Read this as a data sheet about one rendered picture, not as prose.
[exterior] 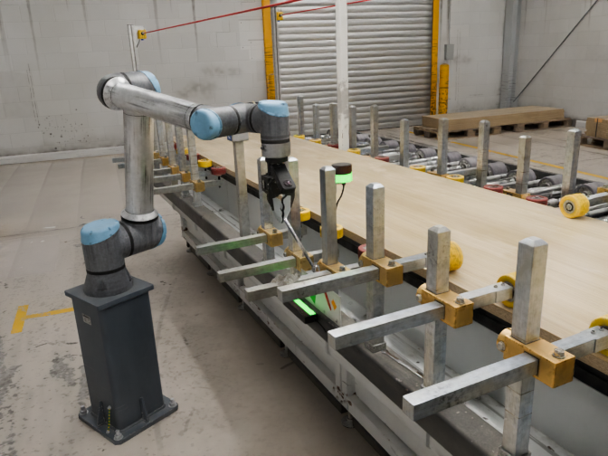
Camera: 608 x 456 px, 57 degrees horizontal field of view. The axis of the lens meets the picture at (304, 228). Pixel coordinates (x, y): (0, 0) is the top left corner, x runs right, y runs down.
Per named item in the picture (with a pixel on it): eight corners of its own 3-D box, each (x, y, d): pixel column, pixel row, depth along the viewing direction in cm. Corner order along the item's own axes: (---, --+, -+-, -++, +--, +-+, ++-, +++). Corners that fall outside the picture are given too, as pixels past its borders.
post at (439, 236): (432, 422, 133) (438, 229, 118) (422, 413, 136) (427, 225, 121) (442, 417, 134) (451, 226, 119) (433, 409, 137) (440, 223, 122)
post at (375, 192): (373, 356, 153) (373, 185, 138) (366, 350, 156) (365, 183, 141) (384, 353, 154) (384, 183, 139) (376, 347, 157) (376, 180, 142)
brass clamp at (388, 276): (384, 288, 139) (384, 269, 137) (356, 270, 150) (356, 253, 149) (404, 283, 141) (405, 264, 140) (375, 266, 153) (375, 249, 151)
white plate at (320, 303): (339, 327, 166) (338, 297, 163) (301, 296, 189) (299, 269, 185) (341, 327, 166) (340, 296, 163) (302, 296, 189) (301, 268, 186)
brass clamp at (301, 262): (299, 272, 186) (299, 258, 184) (282, 260, 197) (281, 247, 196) (316, 269, 188) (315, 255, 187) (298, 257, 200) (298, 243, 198)
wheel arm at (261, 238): (198, 258, 199) (196, 247, 198) (195, 255, 202) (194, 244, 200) (307, 236, 217) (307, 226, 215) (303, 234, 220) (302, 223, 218)
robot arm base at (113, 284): (100, 301, 215) (96, 278, 212) (75, 289, 227) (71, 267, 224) (142, 285, 229) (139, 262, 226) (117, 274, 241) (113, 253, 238)
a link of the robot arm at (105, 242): (78, 267, 224) (70, 224, 219) (115, 254, 236) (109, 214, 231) (99, 275, 215) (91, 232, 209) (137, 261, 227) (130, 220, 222)
